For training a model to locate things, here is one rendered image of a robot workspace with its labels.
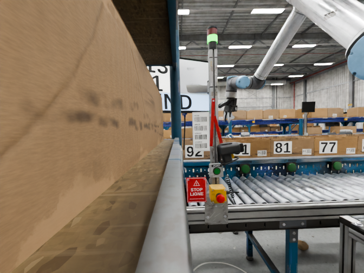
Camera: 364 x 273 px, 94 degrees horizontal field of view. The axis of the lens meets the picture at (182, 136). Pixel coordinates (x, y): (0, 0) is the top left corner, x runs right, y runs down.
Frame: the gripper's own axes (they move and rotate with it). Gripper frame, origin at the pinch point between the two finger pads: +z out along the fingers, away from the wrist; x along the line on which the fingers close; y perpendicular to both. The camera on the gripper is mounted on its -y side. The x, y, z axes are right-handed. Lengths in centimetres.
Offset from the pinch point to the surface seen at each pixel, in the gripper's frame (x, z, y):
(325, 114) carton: 290, 30, 598
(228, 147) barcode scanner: -61, 2, -37
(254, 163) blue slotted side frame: -19.6, 32.9, 18.4
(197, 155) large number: 0.8, 29.2, -25.2
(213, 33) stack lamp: -43, -50, -40
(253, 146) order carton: -11.9, 20.8, 22.0
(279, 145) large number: -18, 20, 43
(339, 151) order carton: -35, 24, 95
